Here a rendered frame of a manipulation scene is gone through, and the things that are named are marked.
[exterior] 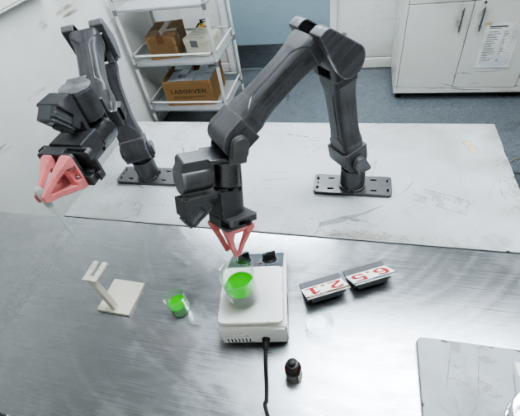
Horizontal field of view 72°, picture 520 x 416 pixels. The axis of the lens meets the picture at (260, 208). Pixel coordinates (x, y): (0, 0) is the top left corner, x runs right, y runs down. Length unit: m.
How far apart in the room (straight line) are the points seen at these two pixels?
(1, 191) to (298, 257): 1.59
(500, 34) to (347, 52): 2.40
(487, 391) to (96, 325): 0.75
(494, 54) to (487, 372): 2.57
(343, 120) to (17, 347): 0.84
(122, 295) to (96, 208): 0.34
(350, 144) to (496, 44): 2.31
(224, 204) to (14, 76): 1.66
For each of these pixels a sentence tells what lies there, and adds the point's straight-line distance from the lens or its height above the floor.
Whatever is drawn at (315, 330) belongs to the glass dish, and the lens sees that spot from 0.75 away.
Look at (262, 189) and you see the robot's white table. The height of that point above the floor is 0.90.
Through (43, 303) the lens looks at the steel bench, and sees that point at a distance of 0.99.
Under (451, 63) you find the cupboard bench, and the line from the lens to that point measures 3.06.
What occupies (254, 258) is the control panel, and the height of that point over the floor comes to 0.94.
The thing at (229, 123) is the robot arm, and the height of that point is 1.24.
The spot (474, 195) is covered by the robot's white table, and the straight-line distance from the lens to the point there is 1.03.
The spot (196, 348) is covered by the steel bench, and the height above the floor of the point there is 0.90.
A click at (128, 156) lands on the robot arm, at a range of 1.05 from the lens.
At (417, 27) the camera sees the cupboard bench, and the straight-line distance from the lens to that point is 2.91.
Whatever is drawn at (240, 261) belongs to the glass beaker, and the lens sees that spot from 0.65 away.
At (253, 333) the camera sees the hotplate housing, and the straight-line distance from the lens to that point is 0.70.
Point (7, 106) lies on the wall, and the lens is 2.13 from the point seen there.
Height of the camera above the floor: 1.58
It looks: 46 degrees down
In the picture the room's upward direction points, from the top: 11 degrees counter-clockwise
